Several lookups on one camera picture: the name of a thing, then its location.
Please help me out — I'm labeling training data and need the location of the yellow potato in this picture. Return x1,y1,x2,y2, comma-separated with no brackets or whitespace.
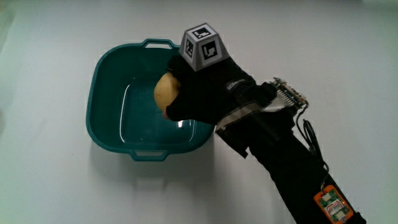
153,71,182,113

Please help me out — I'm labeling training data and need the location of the person's right hand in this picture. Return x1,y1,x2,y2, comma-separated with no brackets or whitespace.
162,22,277,126

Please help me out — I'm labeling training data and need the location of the green circuit board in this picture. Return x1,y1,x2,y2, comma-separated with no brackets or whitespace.
269,77,309,110

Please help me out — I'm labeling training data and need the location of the teal plastic basin plate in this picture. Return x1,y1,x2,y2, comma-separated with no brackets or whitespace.
85,38,215,162

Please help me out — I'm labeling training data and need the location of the orange sensor module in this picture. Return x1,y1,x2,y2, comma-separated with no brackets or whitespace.
313,184,354,224

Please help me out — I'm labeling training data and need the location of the grey ribbon cable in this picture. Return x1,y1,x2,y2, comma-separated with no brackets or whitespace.
215,89,300,132

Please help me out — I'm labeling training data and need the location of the black cable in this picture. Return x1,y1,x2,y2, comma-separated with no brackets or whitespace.
295,104,330,189

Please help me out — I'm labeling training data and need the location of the person's right forearm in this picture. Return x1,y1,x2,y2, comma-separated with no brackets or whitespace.
215,86,368,224

